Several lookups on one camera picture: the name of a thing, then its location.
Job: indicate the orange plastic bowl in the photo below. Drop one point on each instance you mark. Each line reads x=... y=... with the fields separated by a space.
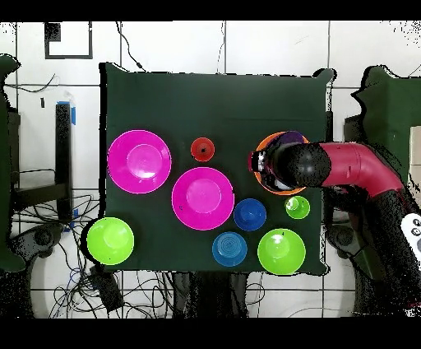
x=265 y=142

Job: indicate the purple plastic bowl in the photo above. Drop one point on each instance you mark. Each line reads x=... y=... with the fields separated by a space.
x=289 y=137

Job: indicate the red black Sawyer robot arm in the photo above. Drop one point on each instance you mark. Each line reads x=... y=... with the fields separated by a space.
x=355 y=164

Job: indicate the dark blue plastic bowl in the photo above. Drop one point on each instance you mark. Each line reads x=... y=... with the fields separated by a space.
x=250 y=214

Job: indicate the red plastic cup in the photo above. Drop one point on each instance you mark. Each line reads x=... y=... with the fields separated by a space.
x=197 y=149

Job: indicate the pink plastic bowl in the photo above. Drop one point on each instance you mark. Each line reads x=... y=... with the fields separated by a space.
x=139 y=161
x=203 y=197

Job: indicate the green plastic cup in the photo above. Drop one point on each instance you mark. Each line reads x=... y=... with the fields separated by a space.
x=301 y=209

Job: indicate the dark green tablecloth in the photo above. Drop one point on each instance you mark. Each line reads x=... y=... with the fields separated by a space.
x=213 y=98

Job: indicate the light blue plastic bowl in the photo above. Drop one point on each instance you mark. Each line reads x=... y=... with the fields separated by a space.
x=229 y=249

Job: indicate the green plastic bowl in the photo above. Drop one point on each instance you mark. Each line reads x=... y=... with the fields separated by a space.
x=110 y=240
x=281 y=252

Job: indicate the green clothed side table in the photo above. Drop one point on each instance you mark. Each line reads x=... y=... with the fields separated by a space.
x=388 y=108
x=5 y=164

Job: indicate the white box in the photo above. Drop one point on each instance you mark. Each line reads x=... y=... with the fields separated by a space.
x=416 y=145

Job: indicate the black metal stand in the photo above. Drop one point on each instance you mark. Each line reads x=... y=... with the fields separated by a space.
x=62 y=158

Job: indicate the black power adapter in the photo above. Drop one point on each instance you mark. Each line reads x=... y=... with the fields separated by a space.
x=108 y=291

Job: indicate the black square frame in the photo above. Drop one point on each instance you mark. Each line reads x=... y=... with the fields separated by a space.
x=69 y=57

